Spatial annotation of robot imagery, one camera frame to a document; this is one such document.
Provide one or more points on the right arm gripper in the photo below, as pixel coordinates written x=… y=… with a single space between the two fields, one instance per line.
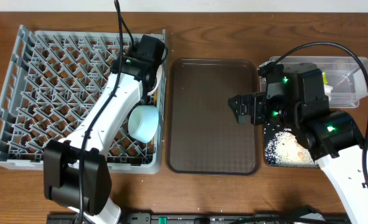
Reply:
x=258 y=99

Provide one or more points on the clear plastic waste bin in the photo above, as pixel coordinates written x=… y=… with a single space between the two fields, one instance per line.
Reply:
x=343 y=74

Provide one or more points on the white paper napkin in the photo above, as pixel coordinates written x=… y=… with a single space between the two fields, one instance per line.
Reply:
x=327 y=90

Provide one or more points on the yellow green wrapper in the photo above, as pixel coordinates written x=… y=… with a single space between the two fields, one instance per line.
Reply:
x=325 y=80

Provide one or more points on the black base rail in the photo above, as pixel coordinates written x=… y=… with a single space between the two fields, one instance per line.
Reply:
x=305 y=212

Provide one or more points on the dark brown serving tray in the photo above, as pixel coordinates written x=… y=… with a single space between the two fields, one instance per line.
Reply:
x=204 y=136

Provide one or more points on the light blue bowl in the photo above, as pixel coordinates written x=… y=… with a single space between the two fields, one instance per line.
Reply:
x=143 y=123

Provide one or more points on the pink rice bowl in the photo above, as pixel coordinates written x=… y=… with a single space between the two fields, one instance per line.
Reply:
x=158 y=80

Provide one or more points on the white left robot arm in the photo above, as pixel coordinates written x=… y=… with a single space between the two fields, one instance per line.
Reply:
x=76 y=174

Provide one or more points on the black waste tray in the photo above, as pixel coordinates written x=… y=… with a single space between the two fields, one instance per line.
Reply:
x=280 y=149

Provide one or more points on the wooden chopstick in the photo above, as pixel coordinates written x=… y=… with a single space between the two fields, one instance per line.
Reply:
x=155 y=98

